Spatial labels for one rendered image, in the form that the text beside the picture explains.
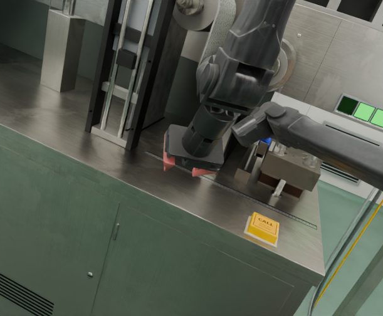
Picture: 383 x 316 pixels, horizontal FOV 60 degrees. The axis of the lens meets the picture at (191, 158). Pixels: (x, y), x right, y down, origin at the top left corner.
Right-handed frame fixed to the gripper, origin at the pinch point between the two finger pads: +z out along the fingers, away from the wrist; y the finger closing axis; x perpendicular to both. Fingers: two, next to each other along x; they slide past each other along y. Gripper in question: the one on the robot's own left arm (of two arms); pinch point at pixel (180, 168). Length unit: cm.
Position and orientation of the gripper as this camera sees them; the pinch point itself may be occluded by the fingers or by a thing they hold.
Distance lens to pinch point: 65.5
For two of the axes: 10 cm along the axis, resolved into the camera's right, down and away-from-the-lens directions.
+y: -9.4, -1.9, -2.9
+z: -3.5, 5.1, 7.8
